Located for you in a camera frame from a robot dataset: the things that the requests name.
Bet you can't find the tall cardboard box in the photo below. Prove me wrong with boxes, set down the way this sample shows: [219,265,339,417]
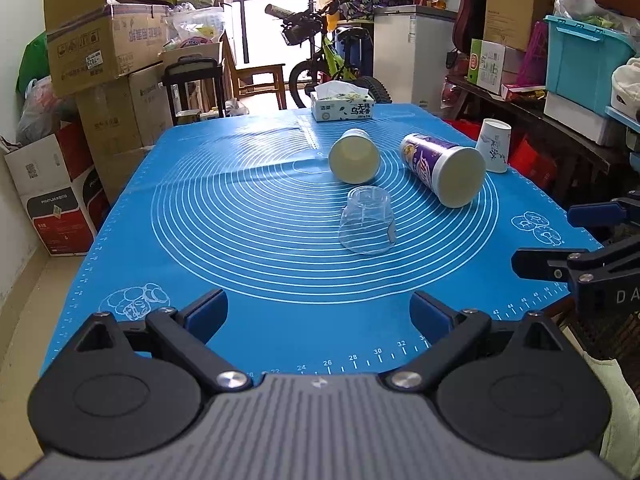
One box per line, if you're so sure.
[482,0,564,52]

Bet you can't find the teal storage bin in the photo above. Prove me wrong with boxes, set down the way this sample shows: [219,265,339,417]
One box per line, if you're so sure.
[543,15,639,117]

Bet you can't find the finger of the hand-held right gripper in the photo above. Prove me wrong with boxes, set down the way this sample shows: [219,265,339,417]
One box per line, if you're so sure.
[567,196,640,232]
[511,247,608,292]

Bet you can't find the purple paper cup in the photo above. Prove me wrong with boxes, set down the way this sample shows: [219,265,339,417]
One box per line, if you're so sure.
[399,133,487,209]

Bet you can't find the pink basket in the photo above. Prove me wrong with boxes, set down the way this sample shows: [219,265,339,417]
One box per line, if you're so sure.
[515,20,551,89]

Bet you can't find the white paper cup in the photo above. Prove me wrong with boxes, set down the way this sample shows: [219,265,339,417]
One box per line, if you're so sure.
[475,118,513,174]

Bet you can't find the plain cardboard box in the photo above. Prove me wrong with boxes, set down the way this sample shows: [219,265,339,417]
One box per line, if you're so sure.
[75,62,175,157]

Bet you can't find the clear measuring cup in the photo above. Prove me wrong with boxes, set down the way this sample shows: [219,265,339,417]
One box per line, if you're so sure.
[338,186,397,255]

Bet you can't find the green bag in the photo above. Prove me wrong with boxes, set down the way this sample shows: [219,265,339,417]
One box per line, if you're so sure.
[16,32,49,93]

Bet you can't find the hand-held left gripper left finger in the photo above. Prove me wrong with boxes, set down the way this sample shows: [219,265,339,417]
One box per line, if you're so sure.
[65,290,253,394]

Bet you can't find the tissue box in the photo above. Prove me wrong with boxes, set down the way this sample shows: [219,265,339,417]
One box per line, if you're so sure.
[310,81,377,123]

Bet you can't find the dark wooden side table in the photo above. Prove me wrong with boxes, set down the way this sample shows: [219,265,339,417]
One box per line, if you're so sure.
[444,75,628,203]

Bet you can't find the white and red box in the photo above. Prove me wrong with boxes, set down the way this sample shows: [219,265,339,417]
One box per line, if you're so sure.
[4,120,112,258]

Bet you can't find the light green cloth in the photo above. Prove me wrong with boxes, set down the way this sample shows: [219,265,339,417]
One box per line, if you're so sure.
[584,349,640,477]

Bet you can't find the clear plastic bag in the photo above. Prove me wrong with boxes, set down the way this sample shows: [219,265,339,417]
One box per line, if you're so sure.
[170,4,227,52]

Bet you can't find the green and white box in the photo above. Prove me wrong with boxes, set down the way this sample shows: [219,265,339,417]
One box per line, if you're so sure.
[467,38,526,96]

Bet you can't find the wooden chair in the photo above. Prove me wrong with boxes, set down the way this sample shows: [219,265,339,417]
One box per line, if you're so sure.
[222,30,288,111]

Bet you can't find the cream cup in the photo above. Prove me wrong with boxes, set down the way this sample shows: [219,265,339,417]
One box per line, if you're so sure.
[327,128,382,185]

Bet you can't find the white foam box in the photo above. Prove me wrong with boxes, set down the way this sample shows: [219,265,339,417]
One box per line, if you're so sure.
[543,91,627,147]

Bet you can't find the blue silicone baking mat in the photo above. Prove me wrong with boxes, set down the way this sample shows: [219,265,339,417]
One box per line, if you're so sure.
[50,102,606,386]

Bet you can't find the white chest freezer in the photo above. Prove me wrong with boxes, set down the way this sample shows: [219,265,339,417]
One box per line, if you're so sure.
[372,5,458,111]

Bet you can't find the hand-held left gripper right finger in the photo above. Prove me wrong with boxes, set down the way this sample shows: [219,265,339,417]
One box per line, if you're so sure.
[385,290,571,393]

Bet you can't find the open cardboard box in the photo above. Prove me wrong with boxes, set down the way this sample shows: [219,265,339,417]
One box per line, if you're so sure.
[43,0,173,99]

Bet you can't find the black cart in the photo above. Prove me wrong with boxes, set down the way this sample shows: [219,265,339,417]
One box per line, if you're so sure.
[161,55,226,127]

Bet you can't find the green bicycle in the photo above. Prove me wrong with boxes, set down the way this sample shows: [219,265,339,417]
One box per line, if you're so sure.
[265,0,392,111]

